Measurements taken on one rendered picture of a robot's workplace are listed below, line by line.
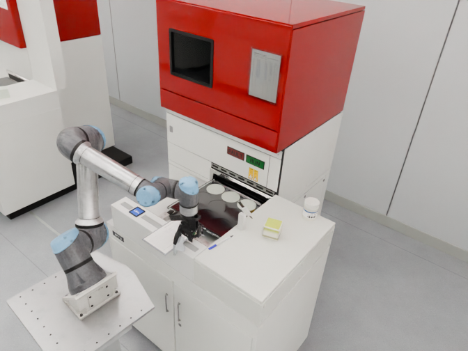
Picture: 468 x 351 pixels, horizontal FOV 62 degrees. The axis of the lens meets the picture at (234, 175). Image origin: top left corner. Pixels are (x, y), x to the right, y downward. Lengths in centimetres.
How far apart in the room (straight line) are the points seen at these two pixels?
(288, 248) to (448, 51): 187
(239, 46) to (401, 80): 163
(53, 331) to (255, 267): 80
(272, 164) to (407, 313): 153
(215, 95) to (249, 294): 100
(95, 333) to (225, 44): 133
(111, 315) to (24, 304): 36
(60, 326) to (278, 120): 123
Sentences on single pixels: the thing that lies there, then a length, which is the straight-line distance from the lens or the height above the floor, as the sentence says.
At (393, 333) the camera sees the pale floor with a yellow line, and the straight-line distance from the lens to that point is 289.
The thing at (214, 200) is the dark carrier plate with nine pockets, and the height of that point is 90.
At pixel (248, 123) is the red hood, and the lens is 193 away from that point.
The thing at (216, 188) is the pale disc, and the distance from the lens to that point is 219.
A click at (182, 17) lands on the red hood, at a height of 174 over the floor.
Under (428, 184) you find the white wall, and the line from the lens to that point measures 340.
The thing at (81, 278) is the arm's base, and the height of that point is 96.
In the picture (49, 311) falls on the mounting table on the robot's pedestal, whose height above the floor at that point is 82.
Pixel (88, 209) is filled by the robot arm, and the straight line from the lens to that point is 175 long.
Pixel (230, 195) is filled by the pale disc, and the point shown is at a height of 90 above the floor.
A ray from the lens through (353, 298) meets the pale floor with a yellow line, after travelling 298.
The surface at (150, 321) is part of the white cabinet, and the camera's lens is 236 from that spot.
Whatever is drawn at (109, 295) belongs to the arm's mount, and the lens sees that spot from 174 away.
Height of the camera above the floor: 214
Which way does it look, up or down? 33 degrees down
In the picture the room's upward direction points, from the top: 4 degrees clockwise
